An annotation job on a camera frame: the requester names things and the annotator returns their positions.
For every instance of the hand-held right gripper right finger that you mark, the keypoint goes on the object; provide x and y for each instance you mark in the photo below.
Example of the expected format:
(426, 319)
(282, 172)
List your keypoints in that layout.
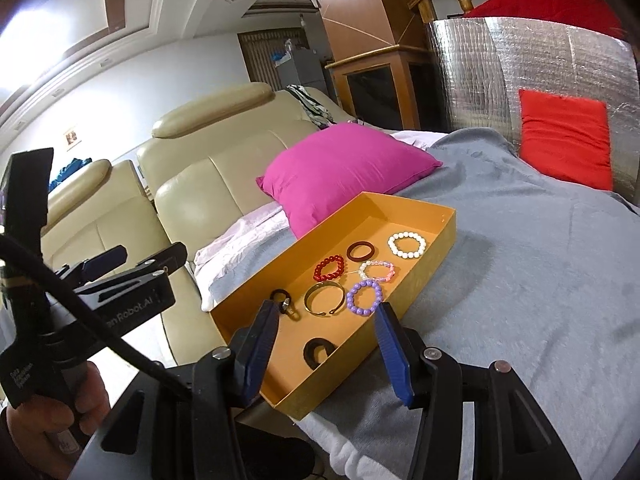
(392, 355)

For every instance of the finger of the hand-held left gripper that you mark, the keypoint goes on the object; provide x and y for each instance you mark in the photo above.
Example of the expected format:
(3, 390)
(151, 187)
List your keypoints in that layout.
(160, 257)
(107, 259)

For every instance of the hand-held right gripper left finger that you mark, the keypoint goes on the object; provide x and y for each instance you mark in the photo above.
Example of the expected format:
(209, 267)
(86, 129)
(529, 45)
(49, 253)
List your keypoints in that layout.
(260, 345)

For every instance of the gold metal bangle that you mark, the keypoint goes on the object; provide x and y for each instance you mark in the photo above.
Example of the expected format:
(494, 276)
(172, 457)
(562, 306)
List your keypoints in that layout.
(308, 300)

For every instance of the orange cardboard tray box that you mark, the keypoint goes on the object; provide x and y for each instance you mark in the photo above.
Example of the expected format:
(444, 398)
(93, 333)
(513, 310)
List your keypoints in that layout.
(425, 265)

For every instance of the person's left hand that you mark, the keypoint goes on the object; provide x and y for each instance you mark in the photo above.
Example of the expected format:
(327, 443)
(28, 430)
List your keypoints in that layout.
(50, 435)

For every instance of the beige leather armchair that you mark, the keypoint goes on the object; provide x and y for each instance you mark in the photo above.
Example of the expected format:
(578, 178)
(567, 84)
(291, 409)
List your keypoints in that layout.
(100, 220)

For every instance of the blue cloth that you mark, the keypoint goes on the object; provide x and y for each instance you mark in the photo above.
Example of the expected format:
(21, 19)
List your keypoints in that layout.
(70, 167)

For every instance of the pale lilac sheet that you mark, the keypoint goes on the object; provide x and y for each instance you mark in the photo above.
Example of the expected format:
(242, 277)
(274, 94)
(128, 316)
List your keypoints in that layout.
(240, 250)

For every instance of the beige leather sofa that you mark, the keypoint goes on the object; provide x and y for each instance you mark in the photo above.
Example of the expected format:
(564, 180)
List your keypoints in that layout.
(210, 185)

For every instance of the grey blanket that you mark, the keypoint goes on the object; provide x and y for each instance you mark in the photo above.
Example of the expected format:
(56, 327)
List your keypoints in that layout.
(525, 285)

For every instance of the magenta pillow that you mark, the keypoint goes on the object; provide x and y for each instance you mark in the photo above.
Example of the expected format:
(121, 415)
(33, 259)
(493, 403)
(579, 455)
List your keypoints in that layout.
(345, 175)

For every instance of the striped cloth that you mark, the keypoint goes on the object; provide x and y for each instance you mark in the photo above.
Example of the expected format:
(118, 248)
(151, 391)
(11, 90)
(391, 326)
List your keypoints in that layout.
(312, 107)

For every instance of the wooden lattice door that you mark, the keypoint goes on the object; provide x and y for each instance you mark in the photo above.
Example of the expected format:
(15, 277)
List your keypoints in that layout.
(257, 55)

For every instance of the grey refrigerator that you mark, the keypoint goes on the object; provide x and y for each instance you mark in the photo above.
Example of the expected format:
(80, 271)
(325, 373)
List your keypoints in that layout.
(305, 70)

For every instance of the red pillow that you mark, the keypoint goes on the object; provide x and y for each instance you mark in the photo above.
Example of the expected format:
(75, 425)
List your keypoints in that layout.
(565, 140)

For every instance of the silver foil insulation panel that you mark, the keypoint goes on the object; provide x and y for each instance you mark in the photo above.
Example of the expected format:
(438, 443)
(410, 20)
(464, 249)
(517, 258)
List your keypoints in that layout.
(470, 75)

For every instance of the wooden glass-front cabinet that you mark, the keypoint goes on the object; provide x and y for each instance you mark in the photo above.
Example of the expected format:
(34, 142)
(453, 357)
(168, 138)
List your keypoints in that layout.
(400, 55)

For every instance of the red blanket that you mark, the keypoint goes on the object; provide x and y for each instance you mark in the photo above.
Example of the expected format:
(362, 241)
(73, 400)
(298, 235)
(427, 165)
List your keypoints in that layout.
(550, 0)

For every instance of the small wall picture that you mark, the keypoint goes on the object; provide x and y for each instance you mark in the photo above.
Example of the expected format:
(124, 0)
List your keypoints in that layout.
(70, 137)

